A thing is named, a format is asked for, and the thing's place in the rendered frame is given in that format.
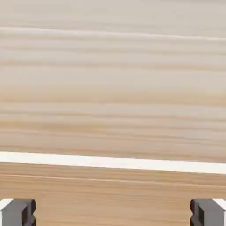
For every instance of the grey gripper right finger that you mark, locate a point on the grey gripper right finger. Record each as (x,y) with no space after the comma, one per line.
(211,214)

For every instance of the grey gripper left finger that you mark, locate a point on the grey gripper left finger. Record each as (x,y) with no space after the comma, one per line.
(14,213)

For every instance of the light wooden cabinet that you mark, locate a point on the light wooden cabinet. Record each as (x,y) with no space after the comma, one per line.
(113,79)

